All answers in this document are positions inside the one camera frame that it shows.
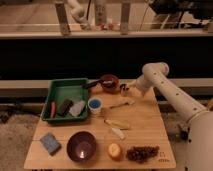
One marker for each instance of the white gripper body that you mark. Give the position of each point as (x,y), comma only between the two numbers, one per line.
(132,84)

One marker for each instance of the white cup blue inside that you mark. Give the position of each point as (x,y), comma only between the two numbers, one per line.
(95,105)

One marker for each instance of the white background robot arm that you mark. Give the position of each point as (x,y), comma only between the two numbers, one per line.
(78,14)

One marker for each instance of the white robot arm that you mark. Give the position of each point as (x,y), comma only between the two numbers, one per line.
(199,154)

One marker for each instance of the wooden spoon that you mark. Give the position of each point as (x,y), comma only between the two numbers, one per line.
(122,104)

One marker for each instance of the wooden knife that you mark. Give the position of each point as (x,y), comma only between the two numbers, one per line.
(117,124)

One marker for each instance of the grey cloth in tray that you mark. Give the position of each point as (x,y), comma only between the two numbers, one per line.
(77,108)

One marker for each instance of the green plastic tray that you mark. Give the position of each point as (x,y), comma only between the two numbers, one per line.
(62,95)

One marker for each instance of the dark brush block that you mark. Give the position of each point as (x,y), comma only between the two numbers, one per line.
(64,108)

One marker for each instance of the orange fruit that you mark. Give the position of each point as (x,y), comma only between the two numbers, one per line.
(114,151)

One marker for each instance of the bunch of dark grapes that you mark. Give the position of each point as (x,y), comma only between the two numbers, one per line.
(141,154)

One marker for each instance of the purple bowl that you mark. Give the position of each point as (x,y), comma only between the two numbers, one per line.
(81,146)

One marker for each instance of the red marker in tray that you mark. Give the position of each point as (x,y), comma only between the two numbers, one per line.
(53,109)

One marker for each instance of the blue sponge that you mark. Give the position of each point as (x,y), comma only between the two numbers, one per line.
(50,143)

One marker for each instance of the red-brown pan with handle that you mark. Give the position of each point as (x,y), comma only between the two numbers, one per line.
(108,82)

